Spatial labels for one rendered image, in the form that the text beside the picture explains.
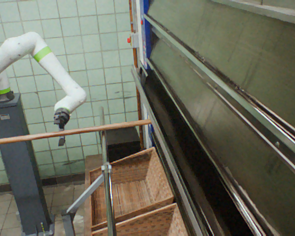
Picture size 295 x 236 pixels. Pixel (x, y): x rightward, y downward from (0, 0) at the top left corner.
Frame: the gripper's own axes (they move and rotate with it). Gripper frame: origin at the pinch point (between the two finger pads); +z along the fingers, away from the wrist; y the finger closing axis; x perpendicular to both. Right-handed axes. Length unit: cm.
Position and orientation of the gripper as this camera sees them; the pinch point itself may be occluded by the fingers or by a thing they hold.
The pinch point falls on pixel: (58, 134)
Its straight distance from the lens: 184.3
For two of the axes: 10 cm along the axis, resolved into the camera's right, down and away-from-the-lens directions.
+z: 1.5, 4.3, -8.9
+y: 0.6, 9.0, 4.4
